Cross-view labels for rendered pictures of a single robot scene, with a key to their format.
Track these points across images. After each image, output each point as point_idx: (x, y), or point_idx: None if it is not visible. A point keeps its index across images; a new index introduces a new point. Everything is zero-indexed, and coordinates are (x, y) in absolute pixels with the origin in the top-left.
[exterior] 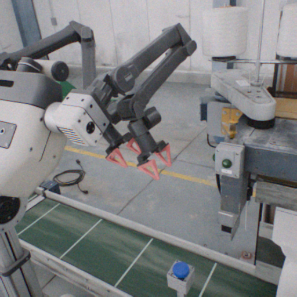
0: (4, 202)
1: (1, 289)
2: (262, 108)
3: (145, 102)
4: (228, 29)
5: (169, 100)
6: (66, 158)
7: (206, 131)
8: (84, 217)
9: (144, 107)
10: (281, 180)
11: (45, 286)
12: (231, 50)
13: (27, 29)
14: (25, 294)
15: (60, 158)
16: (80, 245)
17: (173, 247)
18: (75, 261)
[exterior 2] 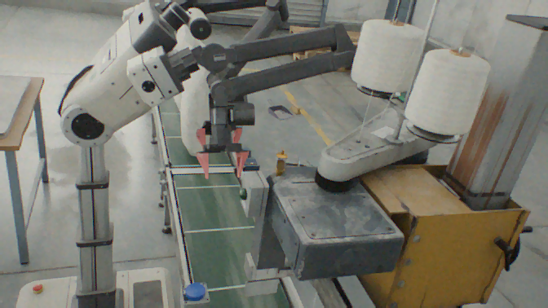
0: (87, 120)
1: (143, 231)
2: (324, 160)
3: (237, 94)
4: (372, 53)
5: (537, 155)
6: (315, 151)
7: (547, 231)
8: (244, 213)
9: (232, 97)
10: (368, 284)
11: (174, 257)
12: (369, 81)
13: None
14: (89, 218)
15: (145, 107)
16: (212, 235)
17: (288, 306)
18: (192, 244)
